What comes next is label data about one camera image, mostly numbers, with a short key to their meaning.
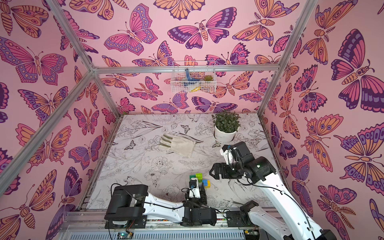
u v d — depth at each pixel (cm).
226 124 90
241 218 66
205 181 81
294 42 80
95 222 74
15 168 52
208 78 92
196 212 60
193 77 95
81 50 84
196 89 87
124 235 71
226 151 65
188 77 94
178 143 103
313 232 37
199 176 73
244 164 52
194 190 65
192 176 76
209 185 82
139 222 73
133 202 47
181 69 93
